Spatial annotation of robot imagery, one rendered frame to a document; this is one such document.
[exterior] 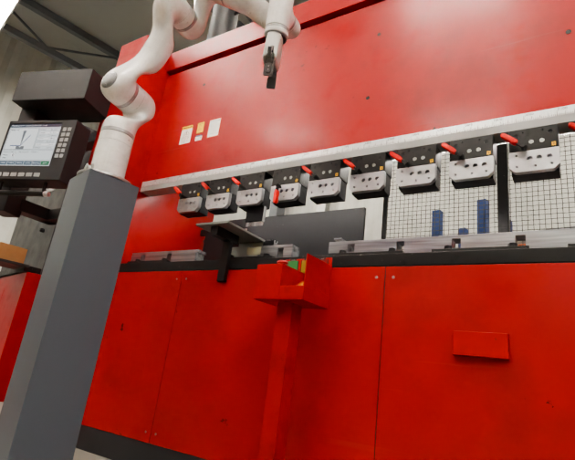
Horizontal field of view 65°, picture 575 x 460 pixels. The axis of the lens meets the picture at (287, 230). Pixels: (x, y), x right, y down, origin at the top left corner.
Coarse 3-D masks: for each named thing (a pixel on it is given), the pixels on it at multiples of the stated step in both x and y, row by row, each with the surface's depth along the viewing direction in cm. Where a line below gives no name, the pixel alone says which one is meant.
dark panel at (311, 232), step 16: (352, 208) 248; (240, 224) 288; (272, 224) 274; (288, 224) 268; (304, 224) 262; (320, 224) 256; (336, 224) 250; (352, 224) 244; (208, 240) 299; (288, 240) 264; (304, 240) 258; (320, 240) 252; (352, 240) 241; (208, 256) 294
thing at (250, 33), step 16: (320, 0) 232; (336, 0) 226; (352, 0) 220; (368, 0) 215; (384, 0) 214; (304, 16) 235; (320, 16) 229; (336, 16) 228; (240, 32) 260; (256, 32) 252; (192, 48) 281; (208, 48) 272; (224, 48) 263; (240, 48) 259; (176, 64) 285; (192, 64) 278
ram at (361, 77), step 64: (448, 0) 192; (512, 0) 176; (256, 64) 246; (320, 64) 220; (384, 64) 199; (448, 64) 182; (512, 64) 168; (256, 128) 230; (320, 128) 207; (384, 128) 188; (512, 128) 160
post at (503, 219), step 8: (504, 144) 237; (504, 152) 236; (504, 160) 235; (504, 168) 233; (504, 176) 232; (504, 184) 230; (504, 192) 229; (504, 200) 228; (504, 208) 227; (504, 216) 225; (504, 224) 224; (504, 232) 223
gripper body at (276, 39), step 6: (270, 36) 153; (276, 36) 153; (282, 36) 155; (270, 42) 152; (276, 42) 152; (282, 42) 157; (264, 48) 152; (276, 48) 152; (264, 54) 151; (276, 54) 151; (264, 60) 153; (276, 60) 153; (276, 66) 156
